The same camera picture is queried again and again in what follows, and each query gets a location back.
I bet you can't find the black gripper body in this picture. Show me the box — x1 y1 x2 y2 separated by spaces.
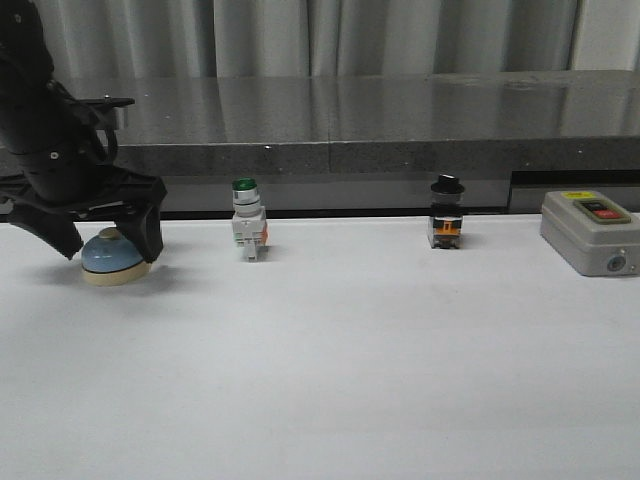
1 94 167 223

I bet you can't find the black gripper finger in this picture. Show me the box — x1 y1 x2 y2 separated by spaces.
114 200 164 263
7 204 83 260

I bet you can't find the blue call bell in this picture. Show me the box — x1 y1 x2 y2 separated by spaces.
81 227 151 287

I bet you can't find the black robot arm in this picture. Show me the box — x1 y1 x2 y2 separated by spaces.
1 1 167 263

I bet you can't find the grey curtain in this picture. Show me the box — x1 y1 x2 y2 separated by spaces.
38 1 639 79

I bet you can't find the grey granite counter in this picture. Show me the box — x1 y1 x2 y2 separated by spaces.
67 70 639 213

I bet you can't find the grey push button box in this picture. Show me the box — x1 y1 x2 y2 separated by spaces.
540 190 639 277

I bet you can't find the green pilot light switch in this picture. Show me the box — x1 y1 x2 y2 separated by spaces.
231 177 268 261

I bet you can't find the black selector switch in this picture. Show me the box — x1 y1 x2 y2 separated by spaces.
427 174 465 249

